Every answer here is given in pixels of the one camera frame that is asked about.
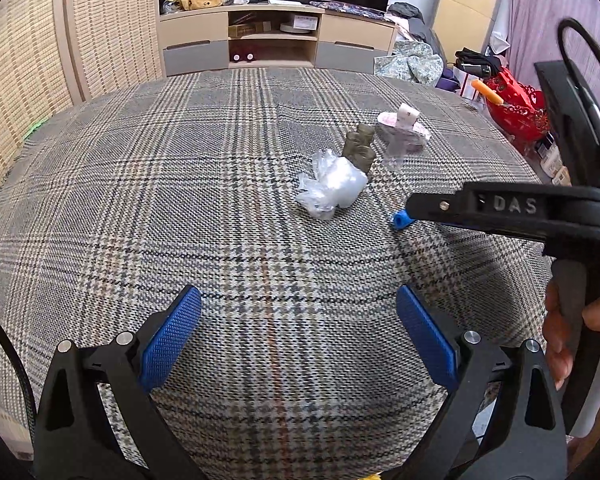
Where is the beige standing air conditioner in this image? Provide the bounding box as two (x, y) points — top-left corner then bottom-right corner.
(432, 0), (501, 65)

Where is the blue small cylinder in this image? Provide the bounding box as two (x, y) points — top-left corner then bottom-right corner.
(391, 209), (415, 231)

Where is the clear plastic bag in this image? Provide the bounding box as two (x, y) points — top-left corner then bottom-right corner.
(294, 148), (368, 220)

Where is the floral green cloth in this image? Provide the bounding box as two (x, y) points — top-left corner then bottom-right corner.
(374, 40), (445, 87)

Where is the bamboo folding screen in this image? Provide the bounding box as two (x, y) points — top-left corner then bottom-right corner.
(0, 0), (164, 185)

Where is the orange toy stick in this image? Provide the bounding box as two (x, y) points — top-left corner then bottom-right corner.
(471, 79), (505, 106)

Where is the wooden tv cabinet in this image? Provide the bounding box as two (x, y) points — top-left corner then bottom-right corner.
(158, 2), (398, 77)

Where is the person's right hand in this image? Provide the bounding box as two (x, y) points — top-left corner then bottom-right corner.
(542, 278), (600, 391)

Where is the purple curtain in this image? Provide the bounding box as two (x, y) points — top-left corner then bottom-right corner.
(508, 0), (600, 88)

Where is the olive green wrapper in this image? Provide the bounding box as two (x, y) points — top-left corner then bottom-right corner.
(341, 124), (376, 174)

